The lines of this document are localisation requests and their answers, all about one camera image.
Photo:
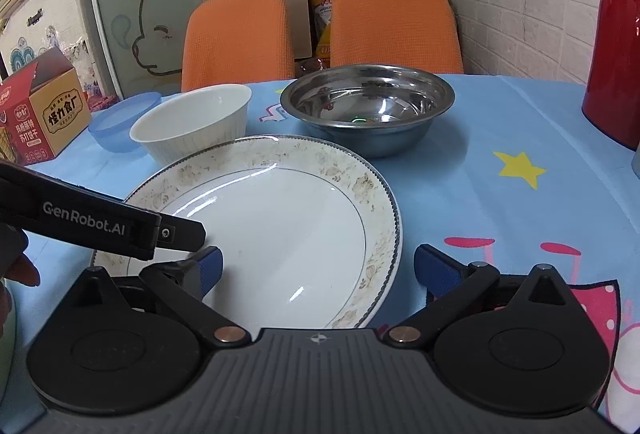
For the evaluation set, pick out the pink red decoration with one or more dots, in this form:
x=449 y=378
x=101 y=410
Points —
x=100 y=96

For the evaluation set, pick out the brown cardboard box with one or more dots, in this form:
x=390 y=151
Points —
x=295 y=13

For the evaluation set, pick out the blue cartoon pig tablecloth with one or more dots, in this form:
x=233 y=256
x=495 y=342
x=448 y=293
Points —
x=500 y=214

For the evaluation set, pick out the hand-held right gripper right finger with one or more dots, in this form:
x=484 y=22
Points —
x=440 y=271

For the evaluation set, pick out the yellow plastic bag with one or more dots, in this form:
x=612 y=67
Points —
x=322 y=3

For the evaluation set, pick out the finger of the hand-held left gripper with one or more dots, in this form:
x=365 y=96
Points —
x=180 y=234

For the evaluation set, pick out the person's left hand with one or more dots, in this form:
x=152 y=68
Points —
x=22 y=269

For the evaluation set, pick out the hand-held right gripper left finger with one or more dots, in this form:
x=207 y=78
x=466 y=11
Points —
x=210 y=271

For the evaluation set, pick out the blue plastic bowl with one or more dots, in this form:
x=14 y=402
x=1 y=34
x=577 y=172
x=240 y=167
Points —
x=112 y=128

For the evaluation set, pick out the stainless steel bowl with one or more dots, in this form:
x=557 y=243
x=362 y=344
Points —
x=370 y=133

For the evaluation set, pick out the red thermos jug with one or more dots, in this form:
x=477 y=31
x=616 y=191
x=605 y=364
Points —
x=615 y=63

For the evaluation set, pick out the orange chair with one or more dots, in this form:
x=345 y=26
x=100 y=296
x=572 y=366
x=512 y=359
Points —
x=395 y=23
x=235 y=38

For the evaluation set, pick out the red cracker box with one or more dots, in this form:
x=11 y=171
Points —
x=50 y=113

